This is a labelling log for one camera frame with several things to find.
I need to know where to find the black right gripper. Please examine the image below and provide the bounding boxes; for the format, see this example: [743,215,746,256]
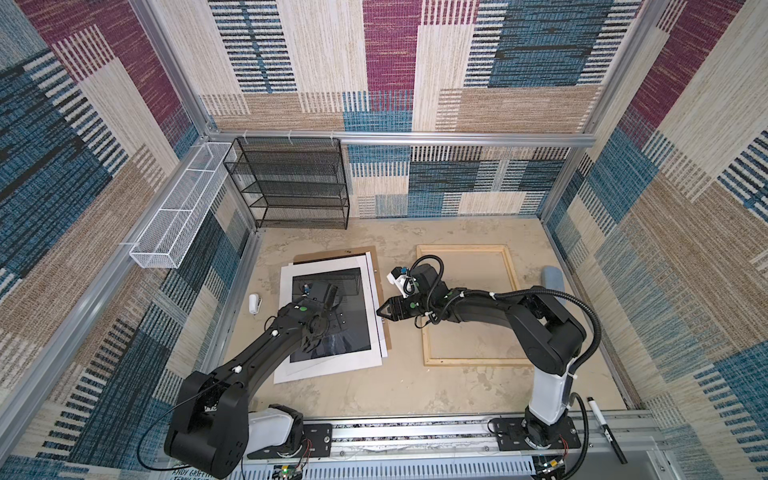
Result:
[375,293,433,322]

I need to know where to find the light wooden picture frame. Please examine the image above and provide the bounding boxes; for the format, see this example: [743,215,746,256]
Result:
[416,244,531,368]

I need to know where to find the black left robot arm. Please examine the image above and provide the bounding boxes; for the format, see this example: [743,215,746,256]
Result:
[136,281,338,479]

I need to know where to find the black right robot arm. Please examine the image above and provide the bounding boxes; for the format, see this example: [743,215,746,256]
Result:
[377,255,602,449]

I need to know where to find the white photo mat board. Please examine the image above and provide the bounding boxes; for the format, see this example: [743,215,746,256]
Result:
[274,254,387,384]

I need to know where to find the small white plastic device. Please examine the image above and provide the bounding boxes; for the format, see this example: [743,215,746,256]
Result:
[248,293,262,315]

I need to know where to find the grey blue oval case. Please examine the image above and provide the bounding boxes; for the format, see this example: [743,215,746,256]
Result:
[541,265,566,292]

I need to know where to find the black marker pen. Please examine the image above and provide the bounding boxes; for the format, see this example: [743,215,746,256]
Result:
[587,397,629,465]

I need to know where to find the brown frame backing board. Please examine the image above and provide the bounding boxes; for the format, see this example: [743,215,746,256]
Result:
[292,245,393,351]

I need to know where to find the black wire shelf rack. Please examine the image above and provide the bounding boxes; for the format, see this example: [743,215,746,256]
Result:
[223,137,350,229]

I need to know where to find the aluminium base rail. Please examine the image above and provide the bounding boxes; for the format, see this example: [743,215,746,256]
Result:
[239,410,661,480]

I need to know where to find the white wire mesh basket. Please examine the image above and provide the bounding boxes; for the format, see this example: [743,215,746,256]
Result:
[130,142,231,269]

